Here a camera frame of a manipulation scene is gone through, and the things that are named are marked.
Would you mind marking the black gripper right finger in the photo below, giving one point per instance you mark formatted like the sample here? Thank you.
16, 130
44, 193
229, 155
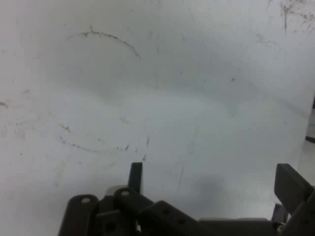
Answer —
290, 189

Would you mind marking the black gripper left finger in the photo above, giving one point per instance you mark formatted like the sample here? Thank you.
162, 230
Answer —
128, 204

